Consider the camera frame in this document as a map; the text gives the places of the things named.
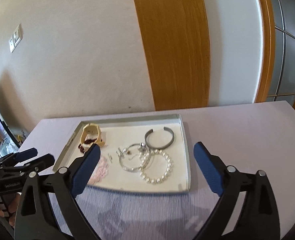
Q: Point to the thin silver bangle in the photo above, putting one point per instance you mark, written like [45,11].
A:
[134,161]

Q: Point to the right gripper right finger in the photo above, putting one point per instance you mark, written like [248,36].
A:
[259,217]

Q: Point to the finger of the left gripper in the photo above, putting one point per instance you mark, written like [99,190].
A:
[19,157]
[36,165]

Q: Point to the white wall socket plate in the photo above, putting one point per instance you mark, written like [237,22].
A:
[15,38]

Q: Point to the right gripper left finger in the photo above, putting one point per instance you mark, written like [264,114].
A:
[35,218]

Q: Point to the person left hand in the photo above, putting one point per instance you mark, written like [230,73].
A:
[11,210]

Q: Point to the grey cardboard tray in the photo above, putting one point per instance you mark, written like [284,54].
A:
[168,171]

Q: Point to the cream yellow wristwatch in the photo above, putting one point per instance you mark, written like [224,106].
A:
[91,134]

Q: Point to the wooden frame glass door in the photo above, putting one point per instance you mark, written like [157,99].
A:
[277,75]

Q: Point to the orange wooden wall panel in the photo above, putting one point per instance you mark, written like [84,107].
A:
[176,44]

